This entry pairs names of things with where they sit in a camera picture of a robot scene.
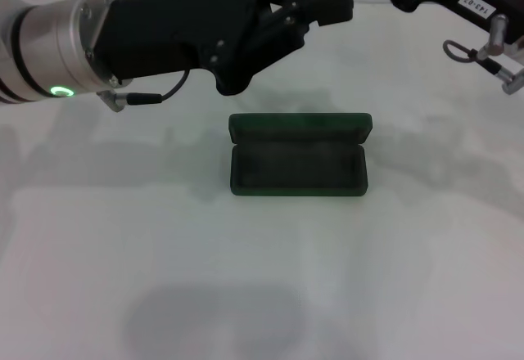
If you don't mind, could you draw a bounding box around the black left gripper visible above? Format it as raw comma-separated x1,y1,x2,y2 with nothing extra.
92,0,355,97

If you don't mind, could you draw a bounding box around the left arm black plug cable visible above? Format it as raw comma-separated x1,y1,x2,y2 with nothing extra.
125,68,192,106

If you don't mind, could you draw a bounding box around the arm black plug cable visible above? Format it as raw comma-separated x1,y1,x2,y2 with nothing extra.
125,68,192,106
442,39,503,77

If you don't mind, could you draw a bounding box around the green glasses case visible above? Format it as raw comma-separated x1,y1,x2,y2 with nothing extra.
228,111,375,198

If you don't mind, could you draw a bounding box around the right arm black plug cable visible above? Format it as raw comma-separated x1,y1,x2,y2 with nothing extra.
442,39,503,77

